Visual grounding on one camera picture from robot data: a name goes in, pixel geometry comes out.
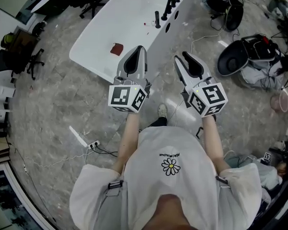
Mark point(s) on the person's white shoe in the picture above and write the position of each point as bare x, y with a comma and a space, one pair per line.
162, 109

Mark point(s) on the yellow helmet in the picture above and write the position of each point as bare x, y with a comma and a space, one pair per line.
8, 37

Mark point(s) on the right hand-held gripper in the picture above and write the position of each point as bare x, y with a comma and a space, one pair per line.
206, 99

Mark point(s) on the patterned black-and-white box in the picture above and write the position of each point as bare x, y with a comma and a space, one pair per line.
267, 156

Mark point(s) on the black round open case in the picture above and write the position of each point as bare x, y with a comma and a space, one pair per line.
232, 61
226, 3

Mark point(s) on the person's left forearm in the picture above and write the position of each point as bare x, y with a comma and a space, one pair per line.
128, 140

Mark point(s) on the white bathtub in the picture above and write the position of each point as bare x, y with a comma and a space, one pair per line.
110, 20

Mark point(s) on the light grey bag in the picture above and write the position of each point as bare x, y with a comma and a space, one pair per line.
266, 174

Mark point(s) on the person's right forearm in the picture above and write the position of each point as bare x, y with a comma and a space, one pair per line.
213, 142

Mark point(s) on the dark desk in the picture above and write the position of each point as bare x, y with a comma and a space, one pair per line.
21, 42

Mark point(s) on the pink basin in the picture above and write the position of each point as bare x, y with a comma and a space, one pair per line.
279, 102

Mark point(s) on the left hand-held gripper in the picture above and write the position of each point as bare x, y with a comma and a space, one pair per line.
124, 97

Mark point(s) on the white cabinet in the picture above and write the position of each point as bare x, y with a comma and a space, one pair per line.
0, 99

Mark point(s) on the white flat bar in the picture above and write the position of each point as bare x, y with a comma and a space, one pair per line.
78, 135

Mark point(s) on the black curved faucet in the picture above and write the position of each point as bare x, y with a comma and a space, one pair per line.
168, 6

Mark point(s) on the person's black trouser leg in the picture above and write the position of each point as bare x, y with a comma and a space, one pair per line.
159, 122

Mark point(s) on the white power strip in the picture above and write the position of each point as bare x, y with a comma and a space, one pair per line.
93, 144

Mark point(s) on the red cloth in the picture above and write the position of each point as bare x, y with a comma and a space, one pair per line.
116, 49

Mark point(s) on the grey cloth pile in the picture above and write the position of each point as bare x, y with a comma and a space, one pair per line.
259, 77

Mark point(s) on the person's white flower shirt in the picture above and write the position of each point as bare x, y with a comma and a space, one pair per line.
158, 147

